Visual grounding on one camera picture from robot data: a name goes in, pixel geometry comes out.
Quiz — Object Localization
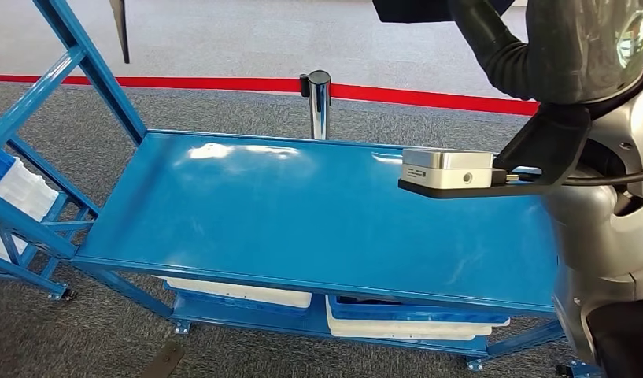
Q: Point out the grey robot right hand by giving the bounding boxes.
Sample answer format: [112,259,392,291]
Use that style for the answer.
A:
[527,0,643,106]

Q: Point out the black plastic frame part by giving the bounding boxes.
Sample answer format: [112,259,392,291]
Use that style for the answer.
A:
[108,0,515,65]

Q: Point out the red barrier belt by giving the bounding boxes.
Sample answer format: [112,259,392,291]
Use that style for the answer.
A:
[0,73,305,96]
[328,83,540,117]

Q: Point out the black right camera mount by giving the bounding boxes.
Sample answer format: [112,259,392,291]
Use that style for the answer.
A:
[397,102,593,201]

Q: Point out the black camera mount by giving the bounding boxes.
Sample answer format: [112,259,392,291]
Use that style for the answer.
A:
[135,341,186,378]
[397,102,593,201]

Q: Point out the black right camera cable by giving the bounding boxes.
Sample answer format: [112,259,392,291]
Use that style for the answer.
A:
[490,166,643,189]

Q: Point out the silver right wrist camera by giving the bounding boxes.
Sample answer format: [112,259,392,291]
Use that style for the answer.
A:
[401,148,496,191]

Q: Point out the chrome stanchion post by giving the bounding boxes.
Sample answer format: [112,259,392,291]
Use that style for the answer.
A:
[299,69,333,141]

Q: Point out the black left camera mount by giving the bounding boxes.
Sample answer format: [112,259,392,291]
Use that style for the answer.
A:
[135,341,186,378]

